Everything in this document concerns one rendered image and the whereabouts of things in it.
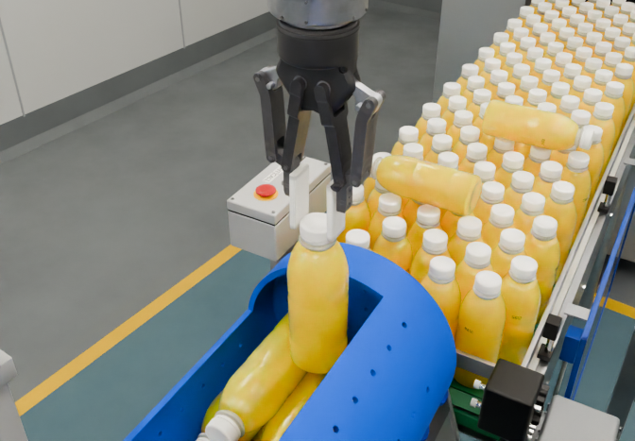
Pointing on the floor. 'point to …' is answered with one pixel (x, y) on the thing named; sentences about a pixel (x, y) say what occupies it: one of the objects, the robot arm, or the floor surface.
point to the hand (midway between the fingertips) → (317, 202)
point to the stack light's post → (624, 387)
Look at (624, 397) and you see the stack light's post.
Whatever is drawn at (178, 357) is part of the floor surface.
